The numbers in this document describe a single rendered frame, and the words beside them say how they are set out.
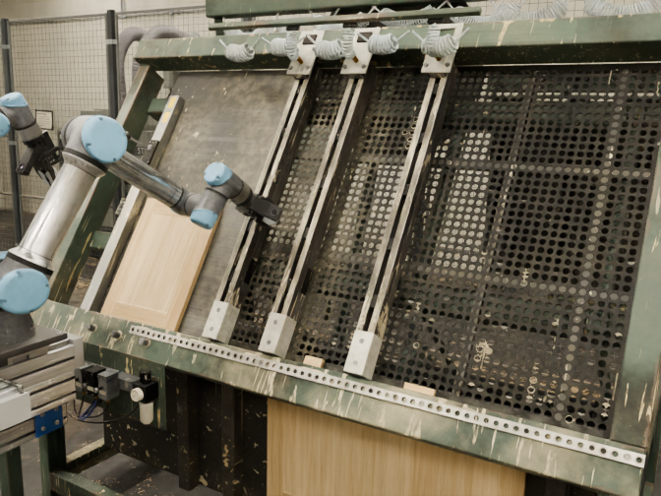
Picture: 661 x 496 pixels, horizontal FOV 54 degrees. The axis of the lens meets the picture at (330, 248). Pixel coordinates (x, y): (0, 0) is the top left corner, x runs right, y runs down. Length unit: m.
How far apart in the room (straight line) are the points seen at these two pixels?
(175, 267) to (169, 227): 0.18
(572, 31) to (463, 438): 1.23
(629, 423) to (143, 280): 1.68
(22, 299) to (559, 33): 1.67
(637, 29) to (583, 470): 1.23
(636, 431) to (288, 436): 1.17
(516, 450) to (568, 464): 0.12
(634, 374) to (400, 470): 0.81
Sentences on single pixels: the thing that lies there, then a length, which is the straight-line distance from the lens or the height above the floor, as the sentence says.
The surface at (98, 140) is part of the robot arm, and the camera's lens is 1.74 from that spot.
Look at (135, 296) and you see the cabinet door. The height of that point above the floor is 0.97.
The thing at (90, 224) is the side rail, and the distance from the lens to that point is 2.87.
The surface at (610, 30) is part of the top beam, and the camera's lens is 2.16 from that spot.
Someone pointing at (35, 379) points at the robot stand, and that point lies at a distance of 1.96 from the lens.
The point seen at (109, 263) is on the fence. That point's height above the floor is 1.06.
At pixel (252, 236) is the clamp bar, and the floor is 1.23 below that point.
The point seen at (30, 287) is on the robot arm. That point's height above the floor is 1.21.
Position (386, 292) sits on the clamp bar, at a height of 1.13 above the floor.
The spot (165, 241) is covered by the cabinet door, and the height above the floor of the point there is 1.16.
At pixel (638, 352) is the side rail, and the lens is 1.76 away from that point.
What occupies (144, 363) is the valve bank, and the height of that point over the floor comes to 0.79.
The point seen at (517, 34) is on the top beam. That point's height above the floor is 1.90.
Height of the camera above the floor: 1.63
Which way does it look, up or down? 11 degrees down
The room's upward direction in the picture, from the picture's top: 1 degrees clockwise
